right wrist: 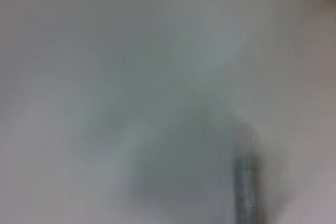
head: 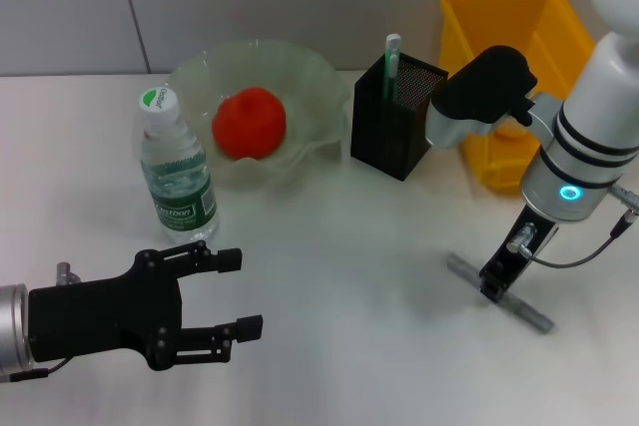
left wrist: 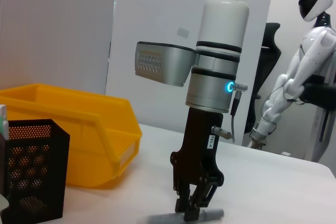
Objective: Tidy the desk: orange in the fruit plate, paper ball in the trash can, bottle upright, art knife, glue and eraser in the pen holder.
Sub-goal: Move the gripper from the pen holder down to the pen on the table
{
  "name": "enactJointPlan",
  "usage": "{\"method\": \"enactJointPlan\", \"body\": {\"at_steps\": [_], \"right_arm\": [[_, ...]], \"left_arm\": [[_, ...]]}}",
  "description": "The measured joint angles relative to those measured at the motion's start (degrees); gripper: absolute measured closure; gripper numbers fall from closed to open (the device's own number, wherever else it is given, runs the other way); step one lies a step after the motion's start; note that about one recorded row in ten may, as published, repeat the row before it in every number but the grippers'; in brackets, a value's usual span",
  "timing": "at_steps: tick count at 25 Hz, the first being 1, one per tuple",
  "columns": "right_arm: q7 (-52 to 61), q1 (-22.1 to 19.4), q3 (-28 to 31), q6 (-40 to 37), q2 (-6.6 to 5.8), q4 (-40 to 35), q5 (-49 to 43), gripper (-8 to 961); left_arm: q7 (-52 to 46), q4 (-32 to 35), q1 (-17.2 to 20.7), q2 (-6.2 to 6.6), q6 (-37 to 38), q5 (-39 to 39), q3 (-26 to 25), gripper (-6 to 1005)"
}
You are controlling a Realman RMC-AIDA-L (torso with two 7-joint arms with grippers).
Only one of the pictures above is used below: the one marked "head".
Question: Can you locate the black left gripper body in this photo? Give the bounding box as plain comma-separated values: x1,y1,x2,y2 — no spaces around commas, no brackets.
28,248,187,372

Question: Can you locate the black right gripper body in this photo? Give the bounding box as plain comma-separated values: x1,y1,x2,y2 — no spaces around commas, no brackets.
477,204,560,295

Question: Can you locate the grey marker pen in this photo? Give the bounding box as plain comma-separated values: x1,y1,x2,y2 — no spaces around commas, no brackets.
447,252,555,333

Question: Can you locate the clear green-label water bottle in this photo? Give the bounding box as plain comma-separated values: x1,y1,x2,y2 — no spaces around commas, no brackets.
137,86,221,246

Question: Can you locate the orange fruit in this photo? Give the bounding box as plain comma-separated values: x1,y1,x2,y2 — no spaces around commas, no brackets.
212,87,289,161

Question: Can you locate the mint green utility knife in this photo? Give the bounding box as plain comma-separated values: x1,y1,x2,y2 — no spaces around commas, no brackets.
382,34,403,103

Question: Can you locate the black mesh pen holder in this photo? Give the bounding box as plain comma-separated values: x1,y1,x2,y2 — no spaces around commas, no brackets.
349,51,449,183

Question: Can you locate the pale green wavy glass plate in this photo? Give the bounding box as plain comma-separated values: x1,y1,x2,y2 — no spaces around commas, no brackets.
167,39,351,193

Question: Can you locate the yellow plastic bin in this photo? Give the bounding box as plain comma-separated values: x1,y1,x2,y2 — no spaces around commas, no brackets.
438,0,596,193

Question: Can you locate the left arm cable with connector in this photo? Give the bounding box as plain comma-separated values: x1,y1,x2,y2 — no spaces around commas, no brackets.
7,260,82,383

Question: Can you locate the arm cable with connector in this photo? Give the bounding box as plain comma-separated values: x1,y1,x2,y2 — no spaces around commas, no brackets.
7,260,82,383
506,182,639,268

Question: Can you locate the right arm cable with connector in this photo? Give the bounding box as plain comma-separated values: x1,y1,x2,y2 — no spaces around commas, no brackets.
506,182,639,268

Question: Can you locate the right wrist camera housing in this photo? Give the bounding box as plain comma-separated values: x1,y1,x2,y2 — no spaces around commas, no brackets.
423,45,563,151

